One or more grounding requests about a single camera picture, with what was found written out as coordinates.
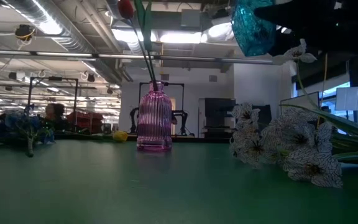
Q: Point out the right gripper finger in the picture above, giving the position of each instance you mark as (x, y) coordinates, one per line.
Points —
(278, 13)
(283, 45)

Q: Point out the teal textured glass vase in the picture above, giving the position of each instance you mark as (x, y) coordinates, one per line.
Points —
(250, 31)

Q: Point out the white flower bunch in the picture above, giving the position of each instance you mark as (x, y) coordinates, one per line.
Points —
(300, 137)

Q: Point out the red tulip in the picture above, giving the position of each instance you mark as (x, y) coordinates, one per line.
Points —
(148, 31)
(125, 8)

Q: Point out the pink ribbed glass vase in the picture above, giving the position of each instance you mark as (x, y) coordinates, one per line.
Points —
(154, 124)

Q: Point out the yellow tulip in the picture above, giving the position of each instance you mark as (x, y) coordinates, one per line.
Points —
(120, 136)

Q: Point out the blue flower bunch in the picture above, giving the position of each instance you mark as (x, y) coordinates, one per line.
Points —
(30, 124)

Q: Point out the black background robot arm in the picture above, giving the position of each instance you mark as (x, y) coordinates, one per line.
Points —
(182, 118)
(133, 119)

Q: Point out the whiteboard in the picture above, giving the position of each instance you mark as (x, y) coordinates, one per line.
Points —
(292, 100)

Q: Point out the dark panel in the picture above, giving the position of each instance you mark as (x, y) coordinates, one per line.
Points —
(266, 115)

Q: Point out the white panel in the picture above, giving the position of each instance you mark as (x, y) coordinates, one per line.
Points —
(351, 99)

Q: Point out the black cabinet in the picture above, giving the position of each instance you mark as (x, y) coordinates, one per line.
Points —
(219, 115)

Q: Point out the silver ceiling pipe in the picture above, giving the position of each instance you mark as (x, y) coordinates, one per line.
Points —
(182, 58)

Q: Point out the red storage bins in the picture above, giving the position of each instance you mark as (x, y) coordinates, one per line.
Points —
(85, 119)

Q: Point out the person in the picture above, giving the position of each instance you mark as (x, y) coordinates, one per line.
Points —
(54, 113)

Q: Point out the silver round air duct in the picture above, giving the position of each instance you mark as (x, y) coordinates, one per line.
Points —
(61, 31)

